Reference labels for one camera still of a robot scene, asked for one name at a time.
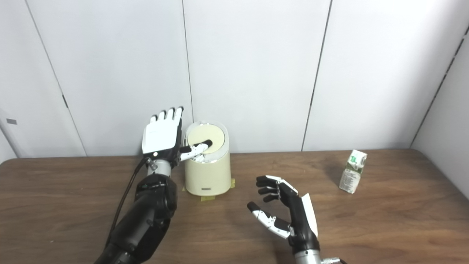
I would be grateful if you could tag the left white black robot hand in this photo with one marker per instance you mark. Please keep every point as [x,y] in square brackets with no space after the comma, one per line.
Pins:
[161,135]

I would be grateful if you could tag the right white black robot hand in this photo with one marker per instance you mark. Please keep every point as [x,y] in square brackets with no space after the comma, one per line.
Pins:
[300,223]

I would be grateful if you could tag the cream round bin lid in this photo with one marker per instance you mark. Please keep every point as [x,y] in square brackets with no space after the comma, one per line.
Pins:
[207,132]

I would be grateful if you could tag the white green milk carton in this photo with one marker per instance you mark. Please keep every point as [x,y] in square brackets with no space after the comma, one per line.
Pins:
[351,176]

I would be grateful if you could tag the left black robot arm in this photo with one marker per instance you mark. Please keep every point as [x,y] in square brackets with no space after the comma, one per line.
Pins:
[146,216]

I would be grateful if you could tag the cream-colored bin body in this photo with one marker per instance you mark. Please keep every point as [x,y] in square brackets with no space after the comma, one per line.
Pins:
[209,176]

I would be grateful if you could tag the small grey wall tag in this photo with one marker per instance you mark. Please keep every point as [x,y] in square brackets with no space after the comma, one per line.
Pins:
[11,121]

